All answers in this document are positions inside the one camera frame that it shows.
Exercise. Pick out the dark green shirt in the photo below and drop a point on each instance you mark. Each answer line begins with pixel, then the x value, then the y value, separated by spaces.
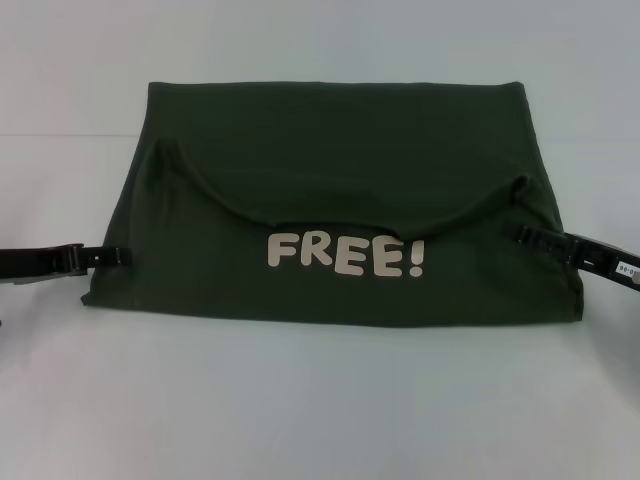
pixel 325 175

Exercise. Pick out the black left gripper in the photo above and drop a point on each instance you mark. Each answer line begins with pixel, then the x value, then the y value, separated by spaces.
pixel 37 262

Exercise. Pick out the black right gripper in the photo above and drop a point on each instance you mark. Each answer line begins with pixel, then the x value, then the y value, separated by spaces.
pixel 605 262

